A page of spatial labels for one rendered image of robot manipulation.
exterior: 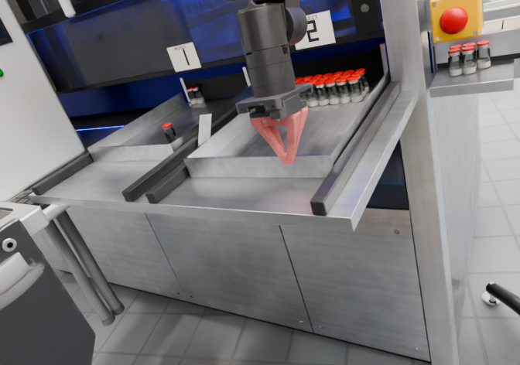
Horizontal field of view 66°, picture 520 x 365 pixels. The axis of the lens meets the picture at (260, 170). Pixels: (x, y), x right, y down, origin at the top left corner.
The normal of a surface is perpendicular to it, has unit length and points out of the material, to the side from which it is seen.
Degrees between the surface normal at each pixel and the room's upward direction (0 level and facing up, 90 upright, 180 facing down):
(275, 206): 0
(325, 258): 90
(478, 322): 0
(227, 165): 90
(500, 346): 0
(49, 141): 90
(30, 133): 90
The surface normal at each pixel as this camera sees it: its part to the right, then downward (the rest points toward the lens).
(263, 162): -0.46, 0.51
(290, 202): -0.28, -0.86
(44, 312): 0.83, 0.01
